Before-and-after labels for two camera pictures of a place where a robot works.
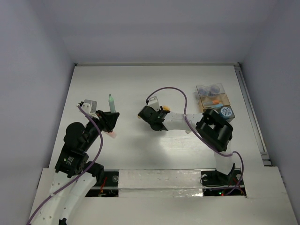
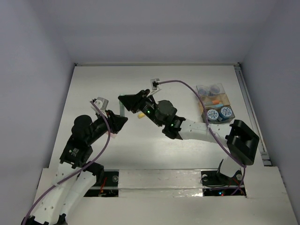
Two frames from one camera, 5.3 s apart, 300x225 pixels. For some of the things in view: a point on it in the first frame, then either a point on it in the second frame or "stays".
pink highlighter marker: x=113 y=134 stays
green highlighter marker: x=111 y=104 -> x=122 y=109
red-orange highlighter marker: x=213 y=102 stays
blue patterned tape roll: x=226 y=112 stays
